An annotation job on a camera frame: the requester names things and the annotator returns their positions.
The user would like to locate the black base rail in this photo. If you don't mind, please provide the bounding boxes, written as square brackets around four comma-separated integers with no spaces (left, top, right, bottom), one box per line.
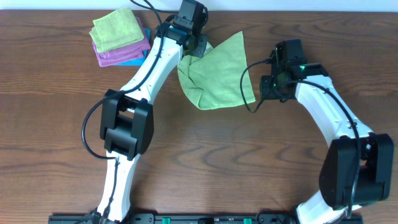
[47,212,364,224]

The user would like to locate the folded blue cloth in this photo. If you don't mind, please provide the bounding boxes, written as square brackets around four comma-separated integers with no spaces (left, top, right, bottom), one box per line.
[116,28,150,66]

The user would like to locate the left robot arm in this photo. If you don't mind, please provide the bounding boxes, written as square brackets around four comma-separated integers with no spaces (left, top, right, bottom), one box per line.
[84,0,208,223]

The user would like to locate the light green cloth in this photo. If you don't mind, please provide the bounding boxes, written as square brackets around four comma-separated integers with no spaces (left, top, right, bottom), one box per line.
[177,31,256,110]

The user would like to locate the folded pink cloth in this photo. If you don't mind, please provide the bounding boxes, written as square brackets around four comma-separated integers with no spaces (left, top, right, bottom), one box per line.
[92,17,150,67]

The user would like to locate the folded green cloth on stack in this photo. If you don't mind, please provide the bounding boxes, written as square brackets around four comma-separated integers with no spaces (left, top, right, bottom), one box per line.
[90,7,144,53]

